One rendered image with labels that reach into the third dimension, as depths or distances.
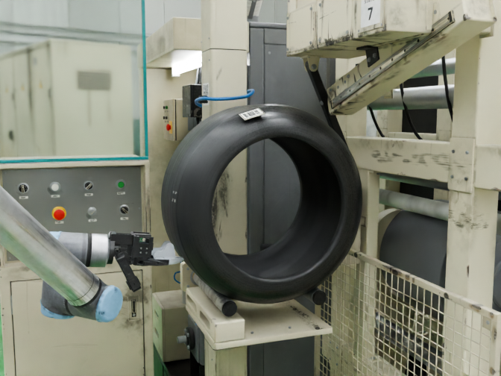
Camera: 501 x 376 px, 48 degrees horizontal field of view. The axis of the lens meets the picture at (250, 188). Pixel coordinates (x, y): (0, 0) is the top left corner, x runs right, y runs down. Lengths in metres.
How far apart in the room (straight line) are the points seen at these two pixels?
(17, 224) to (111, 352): 1.18
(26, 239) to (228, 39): 0.99
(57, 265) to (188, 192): 0.39
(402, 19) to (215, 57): 0.69
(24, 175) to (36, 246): 0.94
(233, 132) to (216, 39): 0.50
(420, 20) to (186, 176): 0.71
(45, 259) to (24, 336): 1.00
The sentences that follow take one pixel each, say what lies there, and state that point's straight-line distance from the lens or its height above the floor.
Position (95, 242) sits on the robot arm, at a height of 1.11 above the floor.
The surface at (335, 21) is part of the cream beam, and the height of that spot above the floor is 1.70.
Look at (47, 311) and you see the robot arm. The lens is 1.55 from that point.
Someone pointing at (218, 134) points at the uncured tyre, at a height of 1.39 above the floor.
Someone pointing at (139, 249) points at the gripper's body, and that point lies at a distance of 1.56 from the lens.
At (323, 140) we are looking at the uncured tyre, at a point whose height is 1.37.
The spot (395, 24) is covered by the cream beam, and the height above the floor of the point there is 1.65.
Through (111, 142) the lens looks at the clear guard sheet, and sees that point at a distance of 2.17.
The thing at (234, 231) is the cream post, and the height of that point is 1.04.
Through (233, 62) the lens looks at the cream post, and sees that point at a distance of 1.90.
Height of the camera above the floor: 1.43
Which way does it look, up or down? 7 degrees down
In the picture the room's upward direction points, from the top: straight up
